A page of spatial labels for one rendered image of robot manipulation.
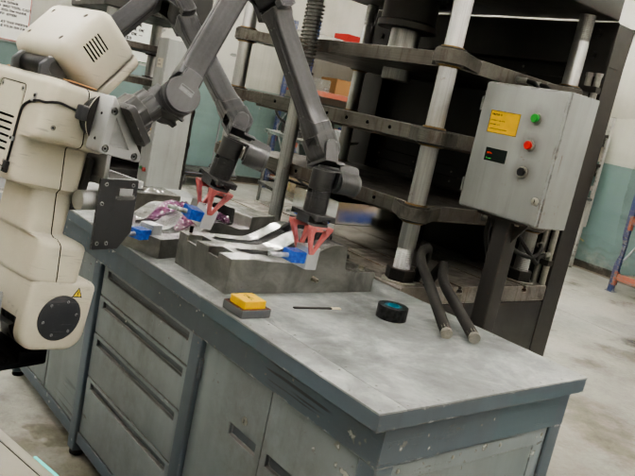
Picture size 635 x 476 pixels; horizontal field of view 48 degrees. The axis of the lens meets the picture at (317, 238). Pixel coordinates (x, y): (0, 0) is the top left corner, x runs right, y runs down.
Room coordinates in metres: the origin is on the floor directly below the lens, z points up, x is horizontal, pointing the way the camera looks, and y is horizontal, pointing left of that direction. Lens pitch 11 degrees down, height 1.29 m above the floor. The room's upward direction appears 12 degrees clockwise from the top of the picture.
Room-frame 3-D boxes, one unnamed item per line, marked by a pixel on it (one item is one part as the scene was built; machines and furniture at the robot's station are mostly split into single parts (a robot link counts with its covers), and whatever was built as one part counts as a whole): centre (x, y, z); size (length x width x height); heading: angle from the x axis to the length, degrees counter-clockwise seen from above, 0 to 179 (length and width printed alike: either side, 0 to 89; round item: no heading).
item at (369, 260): (2.96, -0.18, 0.76); 1.30 x 0.84 x 0.07; 41
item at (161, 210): (2.14, 0.39, 0.90); 0.26 x 0.18 x 0.08; 149
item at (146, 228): (1.88, 0.48, 0.86); 0.13 x 0.05 x 0.05; 149
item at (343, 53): (2.95, -0.19, 1.45); 1.29 x 0.82 x 0.19; 41
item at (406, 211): (2.95, -0.19, 0.96); 1.29 x 0.83 x 0.18; 41
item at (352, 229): (2.87, -0.15, 0.87); 0.50 x 0.27 x 0.17; 131
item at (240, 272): (1.93, 0.09, 0.87); 0.50 x 0.26 x 0.14; 131
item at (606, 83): (3.27, -0.53, 0.90); 1.31 x 0.16 x 1.80; 41
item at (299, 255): (1.66, 0.05, 0.93); 0.13 x 0.05 x 0.05; 131
